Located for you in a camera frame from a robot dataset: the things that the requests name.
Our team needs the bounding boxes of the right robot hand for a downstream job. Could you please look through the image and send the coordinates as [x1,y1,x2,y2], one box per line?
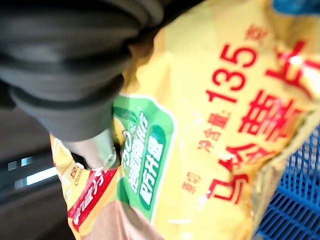
[0,0,203,169]

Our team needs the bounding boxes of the yellow potato chip bag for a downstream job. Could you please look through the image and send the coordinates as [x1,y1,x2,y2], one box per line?
[49,0,320,240]

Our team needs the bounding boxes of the blue plastic basket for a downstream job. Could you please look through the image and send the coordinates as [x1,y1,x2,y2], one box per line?
[255,0,320,240]

